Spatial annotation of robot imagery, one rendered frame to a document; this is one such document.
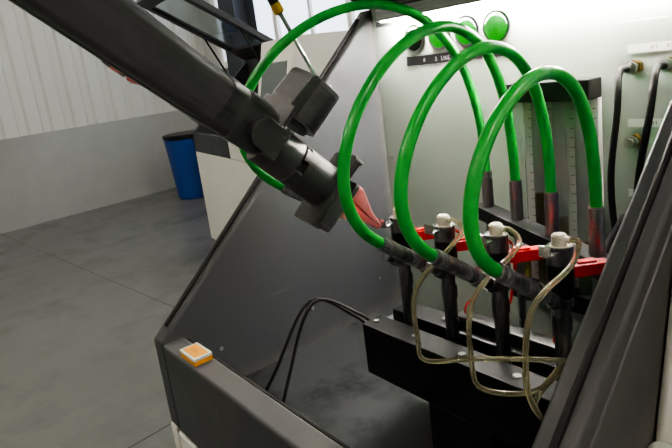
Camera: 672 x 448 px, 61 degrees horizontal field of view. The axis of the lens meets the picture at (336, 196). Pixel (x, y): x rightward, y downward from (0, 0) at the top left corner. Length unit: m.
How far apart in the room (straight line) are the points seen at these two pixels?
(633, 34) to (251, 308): 0.74
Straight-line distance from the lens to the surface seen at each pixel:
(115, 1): 0.51
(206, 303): 1.01
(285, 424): 0.73
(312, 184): 0.69
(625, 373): 0.57
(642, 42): 0.88
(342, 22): 6.25
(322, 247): 1.12
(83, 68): 7.55
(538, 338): 0.77
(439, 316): 0.86
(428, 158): 1.13
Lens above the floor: 1.36
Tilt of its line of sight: 13 degrees down
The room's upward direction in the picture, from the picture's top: 7 degrees counter-clockwise
